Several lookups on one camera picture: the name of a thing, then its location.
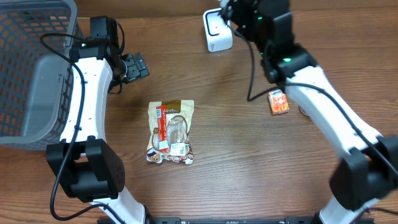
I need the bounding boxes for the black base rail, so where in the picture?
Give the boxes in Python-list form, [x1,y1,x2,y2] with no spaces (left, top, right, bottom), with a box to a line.
[154,217,312,224]

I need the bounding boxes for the white barcode scanner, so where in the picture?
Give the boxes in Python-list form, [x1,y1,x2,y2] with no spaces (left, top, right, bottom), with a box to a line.
[203,7,233,52]

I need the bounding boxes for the white snack bag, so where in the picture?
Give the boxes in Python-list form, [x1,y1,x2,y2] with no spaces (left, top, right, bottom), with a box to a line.
[146,100,195,165]

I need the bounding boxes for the orange tissue pack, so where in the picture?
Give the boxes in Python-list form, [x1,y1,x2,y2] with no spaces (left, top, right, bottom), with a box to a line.
[268,90,289,115]

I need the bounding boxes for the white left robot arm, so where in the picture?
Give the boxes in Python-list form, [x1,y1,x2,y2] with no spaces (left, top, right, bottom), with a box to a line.
[46,16,154,223]

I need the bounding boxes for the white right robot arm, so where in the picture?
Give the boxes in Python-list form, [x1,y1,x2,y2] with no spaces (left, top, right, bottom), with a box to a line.
[220,0,397,223]

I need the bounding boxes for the red candy bar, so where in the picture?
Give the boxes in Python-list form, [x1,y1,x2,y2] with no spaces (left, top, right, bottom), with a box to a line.
[156,105,169,152]

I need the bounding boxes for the grey plastic basket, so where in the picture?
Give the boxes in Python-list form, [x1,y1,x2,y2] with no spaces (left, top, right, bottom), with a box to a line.
[1,0,83,151]

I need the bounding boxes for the green lid jar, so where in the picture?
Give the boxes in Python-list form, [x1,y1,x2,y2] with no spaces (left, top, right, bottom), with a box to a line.
[298,106,310,117]

